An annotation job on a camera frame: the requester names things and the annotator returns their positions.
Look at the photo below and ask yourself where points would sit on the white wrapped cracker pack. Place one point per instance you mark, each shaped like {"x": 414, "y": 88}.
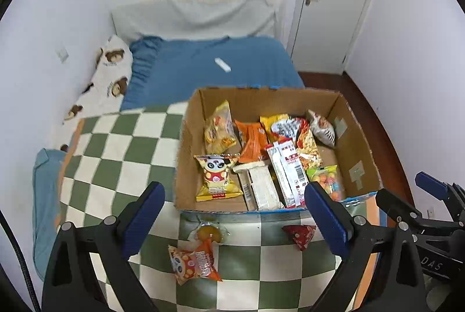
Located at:
{"x": 259, "y": 190}

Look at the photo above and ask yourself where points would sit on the red white spicy strip packet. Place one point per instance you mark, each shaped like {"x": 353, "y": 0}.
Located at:
{"x": 289, "y": 172}

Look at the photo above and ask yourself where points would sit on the white cookie snack bag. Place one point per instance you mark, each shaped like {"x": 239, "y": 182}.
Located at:
{"x": 321, "y": 128}

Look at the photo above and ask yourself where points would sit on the clear yellow pastry bag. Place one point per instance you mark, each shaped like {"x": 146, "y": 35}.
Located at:
{"x": 219, "y": 133}

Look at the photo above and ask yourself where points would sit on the yellow panda snack bag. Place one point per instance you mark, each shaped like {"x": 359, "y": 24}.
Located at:
{"x": 217, "y": 181}

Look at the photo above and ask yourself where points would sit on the blue bed sheet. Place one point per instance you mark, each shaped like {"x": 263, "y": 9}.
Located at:
{"x": 169, "y": 71}

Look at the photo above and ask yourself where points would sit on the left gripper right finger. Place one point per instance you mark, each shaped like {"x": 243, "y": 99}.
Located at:
{"x": 397, "y": 282}

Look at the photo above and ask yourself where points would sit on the orange jelly cup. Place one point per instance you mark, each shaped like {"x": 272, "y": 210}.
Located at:
{"x": 209, "y": 231}

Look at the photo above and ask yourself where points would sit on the white quilted pillow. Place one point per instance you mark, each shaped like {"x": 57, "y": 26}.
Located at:
{"x": 199, "y": 19}

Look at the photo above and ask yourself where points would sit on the orange panda snack bag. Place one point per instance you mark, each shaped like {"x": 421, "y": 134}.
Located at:
{"x": 188, "y": 265}

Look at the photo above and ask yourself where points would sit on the colourful candy balls bag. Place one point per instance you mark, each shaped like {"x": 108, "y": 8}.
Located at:
{"x": 329, "y": 179}

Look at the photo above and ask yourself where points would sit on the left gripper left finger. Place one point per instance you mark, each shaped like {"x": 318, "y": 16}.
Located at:
{"x": 71, "y": 283}

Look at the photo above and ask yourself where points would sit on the wall socket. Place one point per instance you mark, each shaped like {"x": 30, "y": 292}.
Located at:
{"x": 62, "y": 54}

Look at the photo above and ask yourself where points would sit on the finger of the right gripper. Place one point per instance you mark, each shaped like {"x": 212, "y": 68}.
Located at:
{"x": 438, "y": 189}
{"x": 397, "y": 209}

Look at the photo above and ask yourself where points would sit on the cardboard box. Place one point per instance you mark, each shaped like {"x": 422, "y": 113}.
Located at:
{"x": 352, "y": 154}

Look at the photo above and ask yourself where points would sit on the orange snack packet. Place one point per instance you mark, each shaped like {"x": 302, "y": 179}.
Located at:
{"x": 254, "y": 141}

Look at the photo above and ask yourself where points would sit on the yellow cheese ramen packet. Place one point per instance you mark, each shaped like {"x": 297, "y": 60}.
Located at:
{"x": 280, "y": 127}

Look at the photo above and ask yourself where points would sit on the light blue blanket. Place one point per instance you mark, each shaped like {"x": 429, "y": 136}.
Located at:
{"x": 46, "y": 216}

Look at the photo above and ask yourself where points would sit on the green white checkered blanket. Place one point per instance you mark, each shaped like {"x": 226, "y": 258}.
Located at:
{"x": 118, "y": 155}

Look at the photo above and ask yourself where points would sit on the white remote control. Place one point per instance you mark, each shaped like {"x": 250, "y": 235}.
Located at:
{"x": 223, "y": 65}

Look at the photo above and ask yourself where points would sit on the bear print pillow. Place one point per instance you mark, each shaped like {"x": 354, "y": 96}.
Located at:
{"x": 106, "y": 90}

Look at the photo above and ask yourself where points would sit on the red triangular snack packet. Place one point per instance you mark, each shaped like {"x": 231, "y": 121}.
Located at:
{"x": 301, "y": 235}

